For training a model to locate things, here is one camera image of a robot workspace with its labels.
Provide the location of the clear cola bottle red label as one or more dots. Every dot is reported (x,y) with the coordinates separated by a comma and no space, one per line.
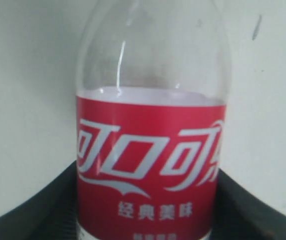
(152,82)

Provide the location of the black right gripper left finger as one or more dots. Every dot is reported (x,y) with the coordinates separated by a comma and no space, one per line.
(50,214)

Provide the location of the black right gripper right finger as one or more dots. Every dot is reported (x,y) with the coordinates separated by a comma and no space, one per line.
(241,216)

